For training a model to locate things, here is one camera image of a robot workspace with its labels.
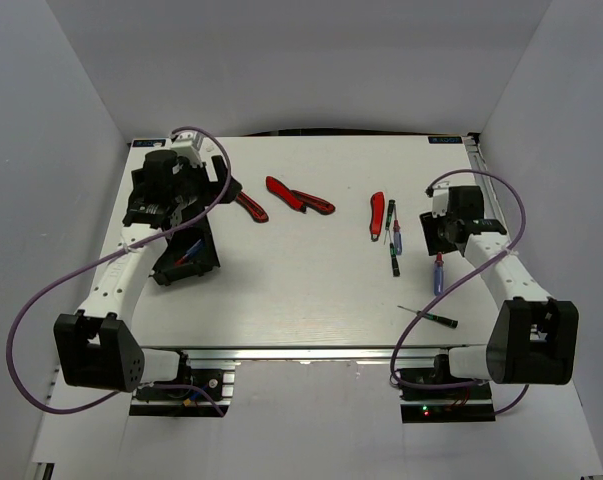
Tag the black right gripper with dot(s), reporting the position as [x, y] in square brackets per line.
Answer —
[429, 226]

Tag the red black utility knife left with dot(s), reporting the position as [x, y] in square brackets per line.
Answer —
[255, 211]

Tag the green black screwdriver front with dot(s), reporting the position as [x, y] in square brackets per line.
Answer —
[441, 320]

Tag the green black screwdriver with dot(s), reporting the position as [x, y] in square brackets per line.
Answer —
[389, 218]
[441, 320]
[394, 261]

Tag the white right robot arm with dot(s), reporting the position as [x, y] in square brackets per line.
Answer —
[533, 340]

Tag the red knife right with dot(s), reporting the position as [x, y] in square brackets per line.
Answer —
[377, 204]

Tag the red folding knife centre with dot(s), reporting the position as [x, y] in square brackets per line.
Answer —
[281, 191]

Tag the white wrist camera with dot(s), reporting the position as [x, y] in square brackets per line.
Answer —
[439, 195]
[187, 143]

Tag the black compartment tool bin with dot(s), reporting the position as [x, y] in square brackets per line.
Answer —
[166, 272]

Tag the green black screwdriver upper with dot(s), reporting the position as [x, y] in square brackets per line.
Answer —
[389, 218]

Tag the blue label corner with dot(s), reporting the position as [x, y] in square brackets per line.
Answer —
[148, 143]
[445, 140]

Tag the green black screwdriver lower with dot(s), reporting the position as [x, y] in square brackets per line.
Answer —
[394, 261]

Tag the small blue handle screwdriver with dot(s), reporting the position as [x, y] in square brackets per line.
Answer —
[397, 237]

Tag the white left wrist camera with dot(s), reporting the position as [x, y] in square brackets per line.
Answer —
[187, 143]

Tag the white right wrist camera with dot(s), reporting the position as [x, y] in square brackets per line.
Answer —
[439, 195]

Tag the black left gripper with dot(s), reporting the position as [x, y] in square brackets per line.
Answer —
[184, 167]

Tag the blue label left corner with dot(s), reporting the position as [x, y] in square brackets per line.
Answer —
[148, 143]

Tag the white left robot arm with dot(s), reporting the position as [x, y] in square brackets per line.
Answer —
[95, 344]

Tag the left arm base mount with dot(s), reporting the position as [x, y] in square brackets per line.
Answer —
[202, 388]

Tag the blue label right corner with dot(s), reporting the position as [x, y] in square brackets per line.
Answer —
[445, 140]

